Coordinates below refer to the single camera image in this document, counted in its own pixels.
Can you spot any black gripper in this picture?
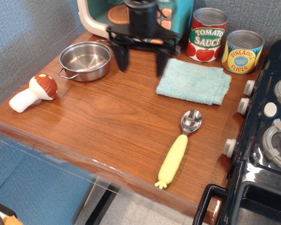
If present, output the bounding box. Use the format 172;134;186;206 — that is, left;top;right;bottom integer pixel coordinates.
106;0;180;76

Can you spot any stainless steel pot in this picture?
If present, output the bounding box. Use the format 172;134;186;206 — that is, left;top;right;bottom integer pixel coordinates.
58;40;112;82

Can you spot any light blue cloth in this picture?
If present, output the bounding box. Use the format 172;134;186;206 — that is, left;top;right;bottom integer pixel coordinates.
156;59;232;105

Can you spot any toy microwave oven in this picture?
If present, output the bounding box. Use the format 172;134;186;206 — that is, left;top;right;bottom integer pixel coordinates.
77;0;194;38

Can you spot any tomato sauce can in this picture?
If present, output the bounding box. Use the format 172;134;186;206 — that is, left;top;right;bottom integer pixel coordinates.
187;7;229;62

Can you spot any pineapple slices can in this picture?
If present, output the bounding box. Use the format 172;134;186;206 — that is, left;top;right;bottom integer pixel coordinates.
222;30;265;75

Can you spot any plush mushroom toy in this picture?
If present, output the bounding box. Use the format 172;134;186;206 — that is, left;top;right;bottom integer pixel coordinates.
9;74;58;113

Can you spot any black toy stove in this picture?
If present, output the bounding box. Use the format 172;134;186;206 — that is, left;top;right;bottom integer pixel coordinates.
193;40;281;225

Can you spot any orange object at corner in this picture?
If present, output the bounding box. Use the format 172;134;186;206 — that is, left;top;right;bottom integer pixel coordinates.
0;203;23;225

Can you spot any yellow handled spoon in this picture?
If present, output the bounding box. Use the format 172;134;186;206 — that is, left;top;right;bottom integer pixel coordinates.
155;110;202;189

